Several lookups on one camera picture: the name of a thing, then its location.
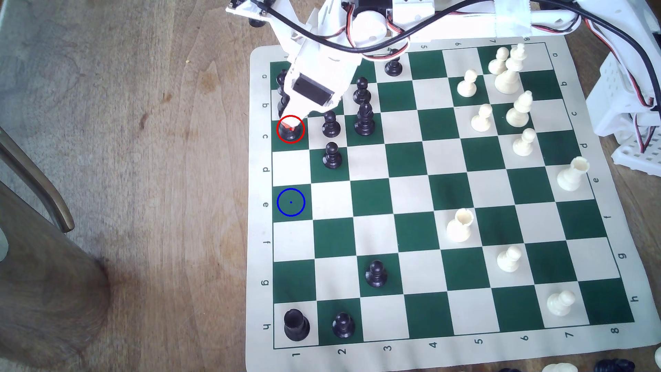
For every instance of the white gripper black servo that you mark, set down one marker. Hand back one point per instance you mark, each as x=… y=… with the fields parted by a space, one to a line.
x=314 y=90

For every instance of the wide-based black chess piece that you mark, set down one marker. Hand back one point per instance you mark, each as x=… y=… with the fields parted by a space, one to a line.
x=291 y=136

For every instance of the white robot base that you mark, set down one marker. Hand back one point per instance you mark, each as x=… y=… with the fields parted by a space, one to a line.
x=619 y=103

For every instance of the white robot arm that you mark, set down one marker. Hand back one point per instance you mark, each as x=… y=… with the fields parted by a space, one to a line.
x=465 y=23

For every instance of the black chess pawn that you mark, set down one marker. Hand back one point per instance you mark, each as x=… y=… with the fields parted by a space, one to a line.
x=361 y=93
x=343 y=325
x=331 y=125
x=393 y=67
x=376 y=275
x=332 y=156

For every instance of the black chess bishop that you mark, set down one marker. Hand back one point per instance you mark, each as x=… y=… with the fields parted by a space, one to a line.
x=364 y=123

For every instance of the white chess pawn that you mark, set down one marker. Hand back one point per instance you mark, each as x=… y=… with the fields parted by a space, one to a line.
x=467 y=84
x=497 y=62
x=560 y=303
x=482 y=119
x=523 y=143
x=509 y=260

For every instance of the green and white chess mat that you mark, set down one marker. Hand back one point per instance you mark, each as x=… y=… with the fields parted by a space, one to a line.
x=418 y=268

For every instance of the white chess rook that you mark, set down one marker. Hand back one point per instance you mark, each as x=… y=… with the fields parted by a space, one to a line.
x=570 y=175
x=459 y=227

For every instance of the black chess rook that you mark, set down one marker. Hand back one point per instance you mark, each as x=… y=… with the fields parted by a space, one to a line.
x=296 y=326

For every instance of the white chess bishop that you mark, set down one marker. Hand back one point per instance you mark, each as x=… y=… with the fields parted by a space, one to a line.
x=518 y=112

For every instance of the white chess piece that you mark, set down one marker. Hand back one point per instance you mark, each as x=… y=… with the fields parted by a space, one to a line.
x=559 y=368
x=657 y=357

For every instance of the white king b7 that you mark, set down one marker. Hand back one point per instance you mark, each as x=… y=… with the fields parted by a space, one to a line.
x=507 y=77

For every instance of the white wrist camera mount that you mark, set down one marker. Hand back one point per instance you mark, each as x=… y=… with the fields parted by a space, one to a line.
x=245 y=9

